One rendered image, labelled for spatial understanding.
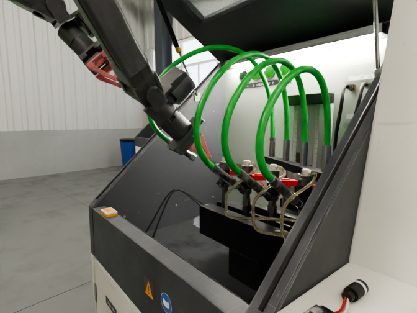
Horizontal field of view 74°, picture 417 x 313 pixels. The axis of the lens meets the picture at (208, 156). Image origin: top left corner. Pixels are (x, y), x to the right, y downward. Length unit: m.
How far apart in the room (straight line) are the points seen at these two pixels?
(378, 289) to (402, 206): 0.13
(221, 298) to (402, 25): 0.53
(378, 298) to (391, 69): 0.36
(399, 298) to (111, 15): 0.58
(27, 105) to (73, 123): 1.00
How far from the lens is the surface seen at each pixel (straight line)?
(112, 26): 0.51
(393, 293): 0.49
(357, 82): 0.85
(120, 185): 0.94
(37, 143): 7.13
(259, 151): 0.46
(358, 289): 0.44
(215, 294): 0.47
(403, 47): 0.58
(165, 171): 1.00
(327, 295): 0.45
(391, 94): 0.56
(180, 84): 0.65
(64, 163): 7.32
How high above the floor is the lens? 1.21
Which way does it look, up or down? 7 degrees down
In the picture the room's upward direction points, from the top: straight up
